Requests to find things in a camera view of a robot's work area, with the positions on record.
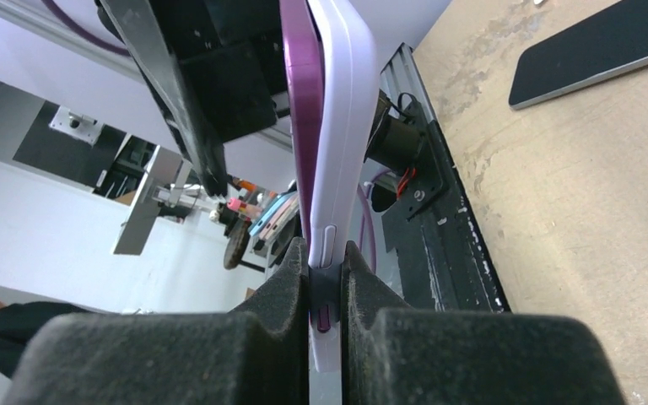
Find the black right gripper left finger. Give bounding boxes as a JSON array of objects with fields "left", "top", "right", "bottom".
[{"left": 4, "top": 238, "right": 309, "bottom": 404}]

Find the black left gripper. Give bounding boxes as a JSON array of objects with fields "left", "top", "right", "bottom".
[{"left": 102, "top": 0, "right": 287, "bottom": 197}]

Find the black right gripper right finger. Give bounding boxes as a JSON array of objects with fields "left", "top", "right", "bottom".
[{"left": 342, "top": 242, "right": 624, "bottom": 404}]

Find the purple phone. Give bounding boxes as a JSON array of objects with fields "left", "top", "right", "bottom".
[{"left": 278, "top": 0, "right": 337, "bottom": 335}]

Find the lavender phone case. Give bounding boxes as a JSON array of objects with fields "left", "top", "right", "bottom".
[{"left": 308, "top": 1, "right": 380, "bottom": 372}]

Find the silver phone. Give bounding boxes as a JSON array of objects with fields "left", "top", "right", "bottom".
[{"left": 508, "top": 0, "right": 648, "bottom": 110}]

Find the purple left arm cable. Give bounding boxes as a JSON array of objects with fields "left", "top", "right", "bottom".
[{"left": 41, "top": 0, "right": 135, "bottom": 58}]

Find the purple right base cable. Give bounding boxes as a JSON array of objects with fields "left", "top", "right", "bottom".
[{"left": 356, "top": 167, "right": 395, "bottom": 275}]

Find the aluminium frame rail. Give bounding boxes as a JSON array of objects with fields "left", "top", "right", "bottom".
[{"left": 0, "top": 1, "right": 448, "bottom": 150}]

